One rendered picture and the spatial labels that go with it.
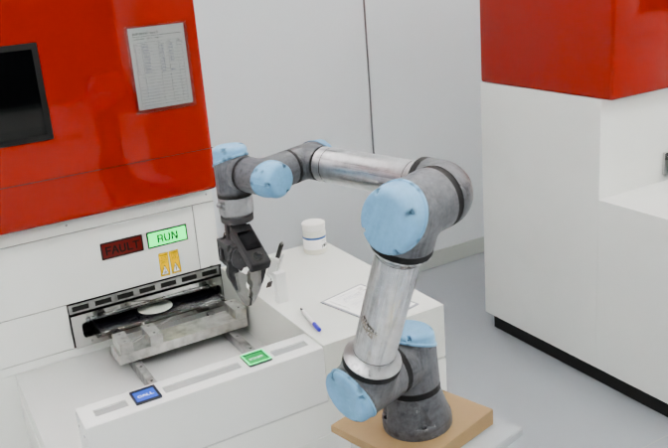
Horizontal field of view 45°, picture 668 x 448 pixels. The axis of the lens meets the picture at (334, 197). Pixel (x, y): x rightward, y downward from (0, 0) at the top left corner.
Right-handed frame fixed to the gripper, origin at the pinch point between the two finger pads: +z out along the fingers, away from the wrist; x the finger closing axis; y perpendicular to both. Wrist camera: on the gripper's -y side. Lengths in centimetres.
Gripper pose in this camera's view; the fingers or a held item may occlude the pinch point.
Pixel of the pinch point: (250, 301)
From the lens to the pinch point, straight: 180.6
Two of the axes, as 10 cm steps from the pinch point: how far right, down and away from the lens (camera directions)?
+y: -5.0, -2.2, 8.4
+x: -8.6, 2.1, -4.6
